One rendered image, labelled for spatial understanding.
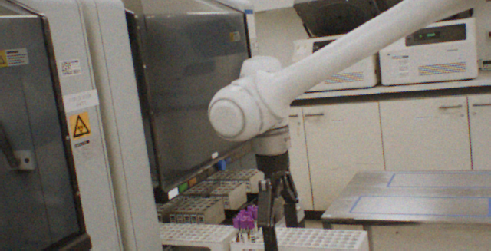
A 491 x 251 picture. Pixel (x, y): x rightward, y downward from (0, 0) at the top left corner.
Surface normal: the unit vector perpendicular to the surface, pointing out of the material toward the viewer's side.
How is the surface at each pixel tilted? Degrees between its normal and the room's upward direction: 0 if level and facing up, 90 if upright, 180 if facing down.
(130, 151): 90
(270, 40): 90
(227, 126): 93
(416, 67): 90
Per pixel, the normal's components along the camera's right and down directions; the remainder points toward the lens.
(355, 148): -0.41, 0.18
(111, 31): 0.90, -0.06
